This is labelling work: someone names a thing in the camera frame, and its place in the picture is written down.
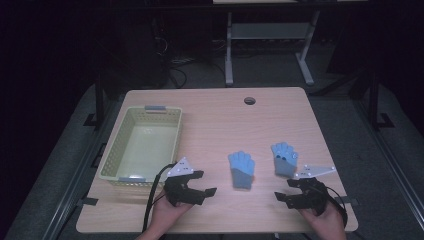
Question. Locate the person's right hand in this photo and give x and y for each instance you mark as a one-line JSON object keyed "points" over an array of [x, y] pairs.
{"points": [[325, 221]]}

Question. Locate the white metal desk frame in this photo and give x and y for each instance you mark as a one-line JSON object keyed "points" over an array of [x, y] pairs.
{"points": [[266, 31]]}

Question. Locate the person's left hand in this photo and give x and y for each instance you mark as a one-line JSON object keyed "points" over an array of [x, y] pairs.
{"points": [[166, 215]]}

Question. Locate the black metal stand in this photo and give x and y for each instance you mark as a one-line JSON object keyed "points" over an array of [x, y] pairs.
{"points": [[99, 100], [374, 100]]}

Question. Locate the blue knit glove with dots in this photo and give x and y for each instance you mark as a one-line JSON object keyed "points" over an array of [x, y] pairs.
{"points": [[284, 161]]}

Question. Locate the cream plastic basket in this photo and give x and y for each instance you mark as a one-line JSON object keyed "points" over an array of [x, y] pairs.
{"points": [[146, 146]]}

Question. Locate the grey tape strip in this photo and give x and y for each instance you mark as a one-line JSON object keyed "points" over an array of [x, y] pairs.
{"points": [[348, 200], [87, 201]]}

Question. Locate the plain blue knit glove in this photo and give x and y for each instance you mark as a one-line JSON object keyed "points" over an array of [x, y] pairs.
{"points": [[242, 170]]}

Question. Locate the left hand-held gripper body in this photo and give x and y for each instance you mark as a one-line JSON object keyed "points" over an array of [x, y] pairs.
{"points": [[181, 167]]}

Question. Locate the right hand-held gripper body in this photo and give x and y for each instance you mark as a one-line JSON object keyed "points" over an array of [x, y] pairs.
{"points": [[311, 196]]}

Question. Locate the aluminium floor rail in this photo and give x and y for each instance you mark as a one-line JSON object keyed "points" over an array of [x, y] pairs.
{"points": [[393, 160], [71, 193]]}

